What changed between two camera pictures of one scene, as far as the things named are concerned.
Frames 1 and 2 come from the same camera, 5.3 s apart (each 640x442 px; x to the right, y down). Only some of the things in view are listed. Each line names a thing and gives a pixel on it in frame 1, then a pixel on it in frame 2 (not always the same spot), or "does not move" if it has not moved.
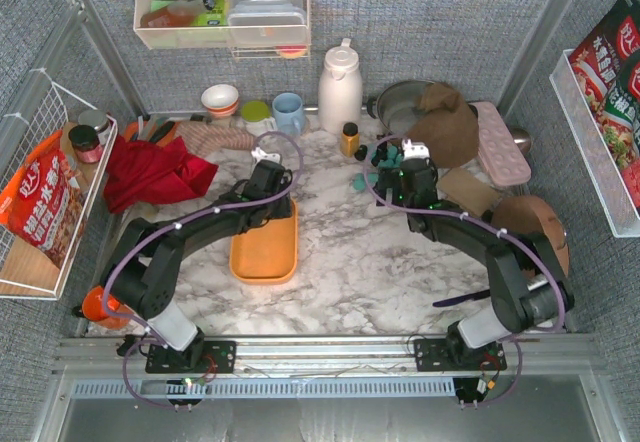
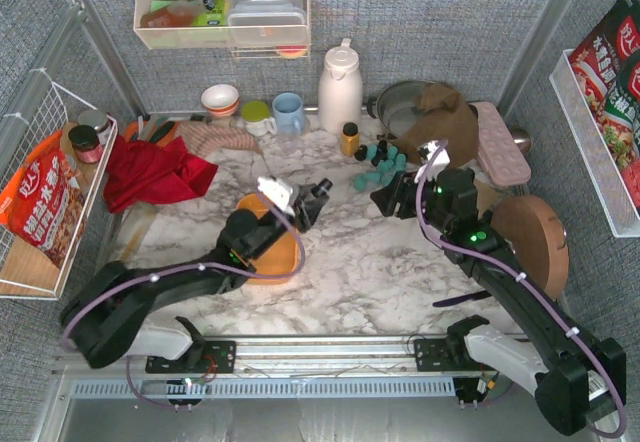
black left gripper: [270, 178] to [304, 205]
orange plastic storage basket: [267, 254] does not move
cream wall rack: [255, 14] does not move
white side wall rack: [615, 189] does not move
